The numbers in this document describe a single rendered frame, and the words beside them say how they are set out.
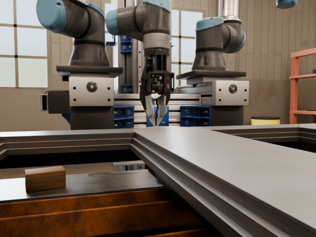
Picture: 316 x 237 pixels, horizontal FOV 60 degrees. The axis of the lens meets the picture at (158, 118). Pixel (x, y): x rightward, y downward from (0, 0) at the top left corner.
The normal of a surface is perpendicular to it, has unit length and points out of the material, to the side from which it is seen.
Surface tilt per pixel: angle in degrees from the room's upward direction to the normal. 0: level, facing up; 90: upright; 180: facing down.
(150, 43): 90
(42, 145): 90
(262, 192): 0
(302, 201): 0
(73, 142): 90
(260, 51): 90
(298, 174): 0
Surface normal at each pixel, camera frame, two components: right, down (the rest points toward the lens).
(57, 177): 0.47, 0.05
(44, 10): -0.49, 0.16
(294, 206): 0.00, -1.00
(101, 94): 0.27, 0.06
